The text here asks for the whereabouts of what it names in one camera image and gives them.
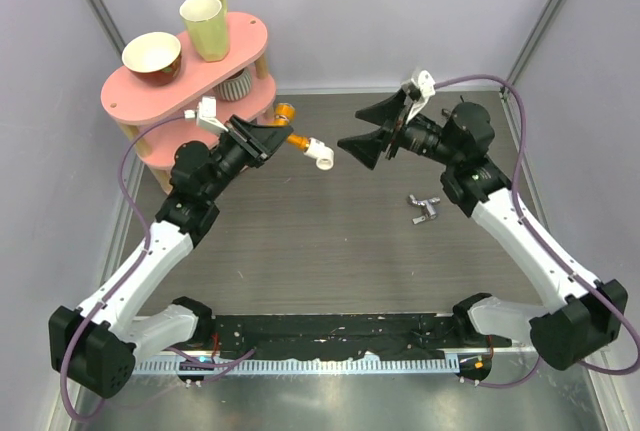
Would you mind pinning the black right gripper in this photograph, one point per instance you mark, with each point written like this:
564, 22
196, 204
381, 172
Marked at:
386, 114

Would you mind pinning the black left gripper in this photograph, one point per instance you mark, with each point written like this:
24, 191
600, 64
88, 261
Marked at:
258, 142

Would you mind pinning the white PVC elbow fitting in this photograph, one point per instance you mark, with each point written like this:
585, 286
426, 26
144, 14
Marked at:
321, 154

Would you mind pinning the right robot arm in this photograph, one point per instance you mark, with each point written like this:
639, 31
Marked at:
578, 314

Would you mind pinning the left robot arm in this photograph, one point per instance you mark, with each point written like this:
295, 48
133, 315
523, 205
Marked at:
98, 343

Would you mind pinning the dark faucet with white elbow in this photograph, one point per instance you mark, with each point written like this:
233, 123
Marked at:
447, 112

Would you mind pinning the striped grey bowl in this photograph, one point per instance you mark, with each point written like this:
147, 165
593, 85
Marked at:
236, 87

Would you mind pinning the chrome faucet on table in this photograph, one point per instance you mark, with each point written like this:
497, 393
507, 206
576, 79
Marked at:
427, 207

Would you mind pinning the pink three-tier shelf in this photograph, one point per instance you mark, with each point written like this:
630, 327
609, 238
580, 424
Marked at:
135, 105

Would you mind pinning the yellow-green mug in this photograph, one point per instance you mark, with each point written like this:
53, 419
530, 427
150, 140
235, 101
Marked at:
206, 24

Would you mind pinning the red bowl white inside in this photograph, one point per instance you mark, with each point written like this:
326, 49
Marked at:
154, 57

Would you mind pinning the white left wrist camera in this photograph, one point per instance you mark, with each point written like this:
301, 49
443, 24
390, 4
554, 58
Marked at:
205, 116

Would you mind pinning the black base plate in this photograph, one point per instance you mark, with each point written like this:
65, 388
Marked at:
338, 337

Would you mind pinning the slotted cable duct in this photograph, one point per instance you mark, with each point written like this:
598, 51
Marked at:
171, 364

